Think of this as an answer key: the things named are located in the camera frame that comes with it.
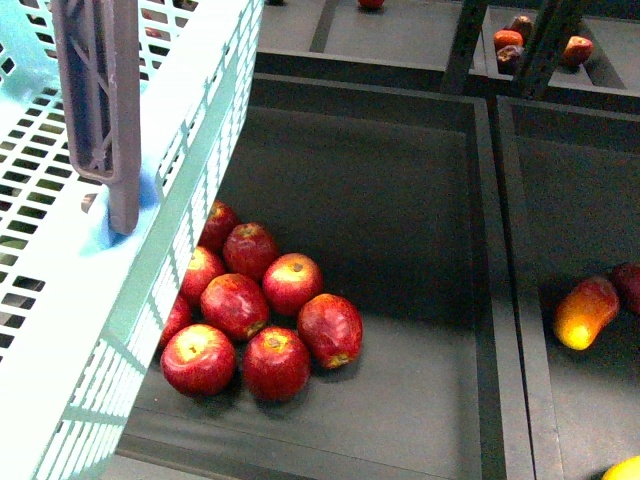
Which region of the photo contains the brown basket handle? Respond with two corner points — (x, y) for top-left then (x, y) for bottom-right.
(51, 1), (141, 234)

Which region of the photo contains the dark red mango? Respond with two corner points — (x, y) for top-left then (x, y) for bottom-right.
(611, 262), (640, 314)

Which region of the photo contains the red yellow mango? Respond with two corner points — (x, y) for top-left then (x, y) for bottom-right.
(552, 275), (620, 351)

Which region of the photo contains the yellow fruit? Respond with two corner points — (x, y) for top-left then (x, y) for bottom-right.
(601, 455), (640, 480)

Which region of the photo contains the light teal plastic basket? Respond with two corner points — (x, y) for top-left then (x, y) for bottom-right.
(1, 1), (264, 479)

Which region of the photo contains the red apple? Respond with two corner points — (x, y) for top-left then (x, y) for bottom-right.
(262, 253), (323, 316)
(222, 222), (280, 284)
(242, 326), (311, 402)
(297, 293), (363, 370)
(180, 246), (227, 307)
(198, 200), (241, 253)
(160, 324), (236, 396)
(158, 294), (192, 350)
(200, 273), (270, 342)

